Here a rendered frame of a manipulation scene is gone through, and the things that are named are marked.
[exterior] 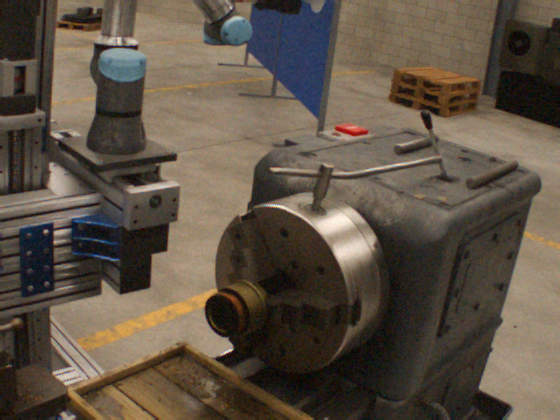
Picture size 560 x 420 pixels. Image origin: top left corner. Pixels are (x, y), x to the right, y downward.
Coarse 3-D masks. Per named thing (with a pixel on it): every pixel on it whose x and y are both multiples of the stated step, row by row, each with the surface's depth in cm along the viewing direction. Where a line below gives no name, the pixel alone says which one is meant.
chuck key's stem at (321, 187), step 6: (324, 162) 118; (330, 162) 118; (324, 168) 117; (330, 168) 117; (324, 174) 117; (330, 174) 117; (318, 180) 118; (324, 180) 118; (318, 186) 118; (324, 186) 118; (318, 192) 119; (324, 192) 119; (318, 198) 119; (324, 198) 120; (318, 204) 120; (312, 210) 121; (318, 210) 121
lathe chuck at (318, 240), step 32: (288, 224) 120; (320, 224) 117; (352, 224) 121; (224, 256) 131; (288, 256) 121; (320, 256) 116; (352, 256) 117; (288, 288) 133; (320, 288) 118; (352, 288) 115; (256, 352) 131; (288, 352) 126; (320, 352) 120
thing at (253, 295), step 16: (224, 288) 116; (240, 288) 115; (256, 288) 116; (208, 304) 115; (224, 304) 112; (240, 304) 113; (256, 304) 114; (208, 320) 116; (224, 320) 118; (240, 320) 112; (256, 320) 115; (224, 336) 114
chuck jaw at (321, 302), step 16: (272, 304) 115; (288, 304) 115; (304, 304) 115; (320, 304) 115; (336, 304) 115; (272, 320) 115; (288, 320) 116; (304, 320) 116; (320, 320) 114; (336, 320) 116; (352, 320) 117
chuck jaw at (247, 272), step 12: (252, 216) 125; (240, 228) 122; (252, 228) 123; (240, 240) 122; (252, 240) 122; (264, 240) 124; (240, 252) 120; (252, 252) 121; (264, 252) 123; (240, 264) 120; (252, 264) 120; (264, 264) 122; (228, 276) 120; (240, 276) 118; (252, 276) 119; (264, 276) 121
